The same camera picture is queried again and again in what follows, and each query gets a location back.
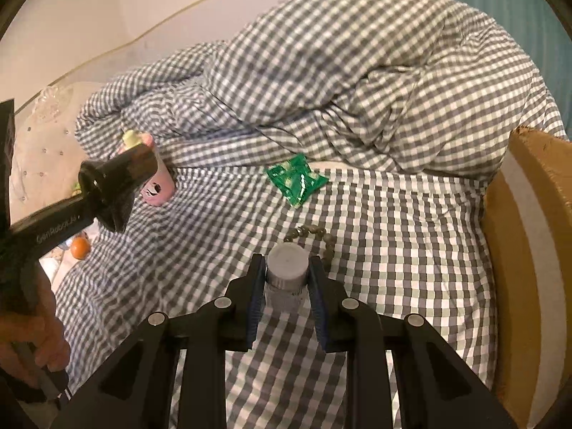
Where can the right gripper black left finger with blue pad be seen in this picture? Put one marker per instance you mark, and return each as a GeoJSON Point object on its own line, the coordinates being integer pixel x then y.
{"type": "Point", "coordinates": [133, 388]}

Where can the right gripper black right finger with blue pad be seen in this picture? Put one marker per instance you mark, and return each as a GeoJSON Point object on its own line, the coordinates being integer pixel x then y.
{"type": "Point", "coordinates": [404, 361]}

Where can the white tube with label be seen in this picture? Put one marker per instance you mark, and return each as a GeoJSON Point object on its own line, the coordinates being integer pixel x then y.
{"type": "Point", "coordinates": [287, 267]}

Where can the black glossy bottle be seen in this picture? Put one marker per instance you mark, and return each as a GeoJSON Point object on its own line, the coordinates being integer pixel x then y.
{"type": "Point", "coordinates": [109, 187]}

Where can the person's left hand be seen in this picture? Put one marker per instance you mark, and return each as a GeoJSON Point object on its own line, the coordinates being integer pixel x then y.
{"type": "Point", "coordinates": [44, 330]}

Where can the orange ball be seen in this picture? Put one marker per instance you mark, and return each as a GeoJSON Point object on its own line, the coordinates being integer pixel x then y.
{"type": "Point", "coordinates": [80, 247]}

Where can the brown cardboard box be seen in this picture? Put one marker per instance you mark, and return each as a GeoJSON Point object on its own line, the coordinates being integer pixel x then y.
{"type": "Point", "coordinates": [527, 224]}

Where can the green snack packet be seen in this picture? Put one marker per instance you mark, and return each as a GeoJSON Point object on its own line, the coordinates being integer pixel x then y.
{"type": "Point", "coordinates": [296, 180]}

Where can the grey checked duvet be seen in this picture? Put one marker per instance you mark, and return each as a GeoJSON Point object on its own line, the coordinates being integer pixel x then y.
{"type": "Point", "coordinates": [406, 86]}

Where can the teal curtain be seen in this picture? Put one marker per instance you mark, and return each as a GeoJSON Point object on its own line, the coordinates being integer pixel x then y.
{"type": "Point", "coordinates": [535, 26]}

